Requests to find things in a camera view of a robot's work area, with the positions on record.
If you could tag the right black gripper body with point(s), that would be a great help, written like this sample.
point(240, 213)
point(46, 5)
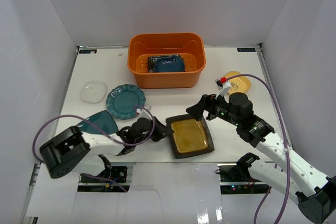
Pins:
point(218, 108)

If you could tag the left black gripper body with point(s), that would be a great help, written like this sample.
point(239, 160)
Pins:
point(156, 129)

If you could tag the black amber square plate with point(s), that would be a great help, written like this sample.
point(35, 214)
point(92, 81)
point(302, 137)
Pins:
point(190, 137)

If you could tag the blue leaf-shaped dish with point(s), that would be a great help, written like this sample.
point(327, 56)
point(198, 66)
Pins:
point(168, 65)

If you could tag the black floral square plate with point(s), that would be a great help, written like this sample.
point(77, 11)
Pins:
point(151, 64)

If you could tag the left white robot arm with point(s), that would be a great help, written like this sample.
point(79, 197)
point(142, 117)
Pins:
point(64, 152)

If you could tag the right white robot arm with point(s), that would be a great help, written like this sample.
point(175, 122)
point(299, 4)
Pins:
point(310, 189)

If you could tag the orange plastic bin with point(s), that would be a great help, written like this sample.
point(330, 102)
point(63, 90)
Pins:
point(188, 45)

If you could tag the small yellow square dish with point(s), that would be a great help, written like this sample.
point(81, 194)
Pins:
point(239, 84)

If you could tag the teal scalloped round plate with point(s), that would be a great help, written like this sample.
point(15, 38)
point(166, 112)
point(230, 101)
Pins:
point(123, 101)

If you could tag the teal square plate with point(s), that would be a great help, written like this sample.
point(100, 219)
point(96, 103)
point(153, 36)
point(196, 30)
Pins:
point(102, 120)

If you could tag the right blue corner label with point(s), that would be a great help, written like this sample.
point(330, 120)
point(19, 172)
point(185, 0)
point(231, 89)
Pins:
point(246, 49)

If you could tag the blue corner label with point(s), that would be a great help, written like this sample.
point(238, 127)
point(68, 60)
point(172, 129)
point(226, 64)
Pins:
point(246, 49)
point(87, 51)

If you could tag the left blue corner label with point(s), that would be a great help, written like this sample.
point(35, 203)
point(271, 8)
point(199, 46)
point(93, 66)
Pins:
point(87, 51)

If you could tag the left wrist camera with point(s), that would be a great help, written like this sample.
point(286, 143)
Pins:
point(142, 109)

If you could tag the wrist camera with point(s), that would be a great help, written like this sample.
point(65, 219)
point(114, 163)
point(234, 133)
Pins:
point(223, 85)
point(142, 109)

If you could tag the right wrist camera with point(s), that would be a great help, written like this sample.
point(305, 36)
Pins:
point(223, 85)

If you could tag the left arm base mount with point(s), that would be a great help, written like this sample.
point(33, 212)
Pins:
point(110, 180)

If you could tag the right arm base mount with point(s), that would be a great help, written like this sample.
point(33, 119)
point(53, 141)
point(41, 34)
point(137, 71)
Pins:
point(235, 179)

